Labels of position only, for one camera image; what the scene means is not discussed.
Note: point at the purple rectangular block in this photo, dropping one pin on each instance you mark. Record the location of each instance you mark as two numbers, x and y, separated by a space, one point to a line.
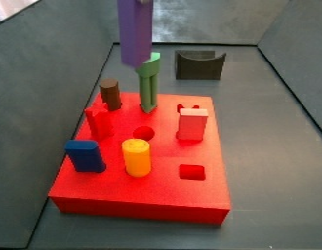
134 21

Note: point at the red foam peg board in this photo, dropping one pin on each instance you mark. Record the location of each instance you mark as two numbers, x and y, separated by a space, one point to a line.
185 189

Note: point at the pink red rectangular block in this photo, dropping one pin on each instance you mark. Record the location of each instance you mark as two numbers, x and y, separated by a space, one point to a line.
192 121

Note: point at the yellow orange cylinder block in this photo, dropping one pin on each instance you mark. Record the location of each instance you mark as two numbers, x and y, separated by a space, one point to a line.
136 151

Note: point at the red star block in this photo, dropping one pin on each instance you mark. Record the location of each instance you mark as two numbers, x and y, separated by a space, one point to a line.
98 122

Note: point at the brown cylinder block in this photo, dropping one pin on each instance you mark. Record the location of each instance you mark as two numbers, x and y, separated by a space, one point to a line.
109 91

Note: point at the green triangular block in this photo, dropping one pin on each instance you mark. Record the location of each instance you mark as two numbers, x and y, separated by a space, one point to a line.
146 75

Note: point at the blue rounded block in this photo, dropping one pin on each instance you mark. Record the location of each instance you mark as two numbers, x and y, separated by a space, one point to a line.
85 156

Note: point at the black curved holder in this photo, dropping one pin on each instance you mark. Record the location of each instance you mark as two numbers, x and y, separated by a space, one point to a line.
199 65

